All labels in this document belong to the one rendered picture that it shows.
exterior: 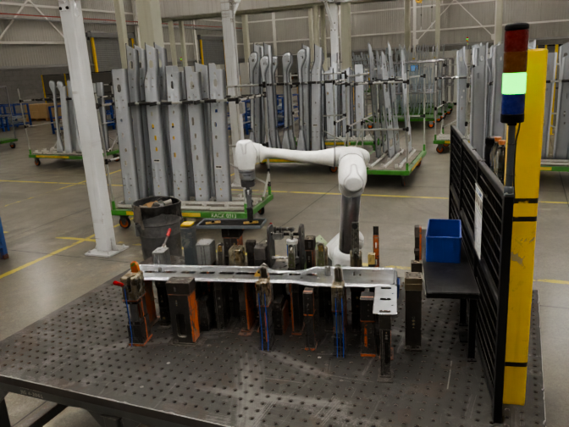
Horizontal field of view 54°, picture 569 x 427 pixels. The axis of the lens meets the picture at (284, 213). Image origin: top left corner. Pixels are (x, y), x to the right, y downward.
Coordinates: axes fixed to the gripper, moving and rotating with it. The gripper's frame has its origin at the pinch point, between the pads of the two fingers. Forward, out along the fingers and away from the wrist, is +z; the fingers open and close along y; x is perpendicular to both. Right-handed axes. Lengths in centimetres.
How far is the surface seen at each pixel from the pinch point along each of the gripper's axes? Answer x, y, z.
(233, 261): -10.3, 20.8, 18.3
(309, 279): 27, 49, 20
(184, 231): -37.7, -5.3, 8.0
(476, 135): 353, -562, 52
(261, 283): 4, 59, 16
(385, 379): 53, 92, 50
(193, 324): -30, 48, 39
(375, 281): 56, 58, 20
